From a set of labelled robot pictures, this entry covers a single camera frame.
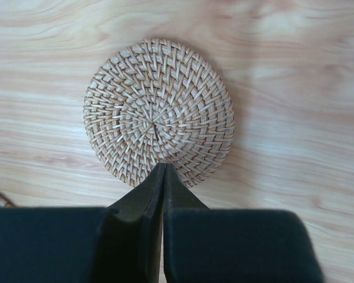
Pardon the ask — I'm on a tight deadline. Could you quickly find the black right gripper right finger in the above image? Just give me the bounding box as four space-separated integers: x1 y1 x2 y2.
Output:
163 165 323 282

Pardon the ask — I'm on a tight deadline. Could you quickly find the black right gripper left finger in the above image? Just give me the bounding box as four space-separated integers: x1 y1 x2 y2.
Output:
94 163 165 282

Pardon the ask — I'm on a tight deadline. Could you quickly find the woven rattan coaster left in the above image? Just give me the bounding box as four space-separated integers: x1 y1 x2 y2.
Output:
83 39 235 187

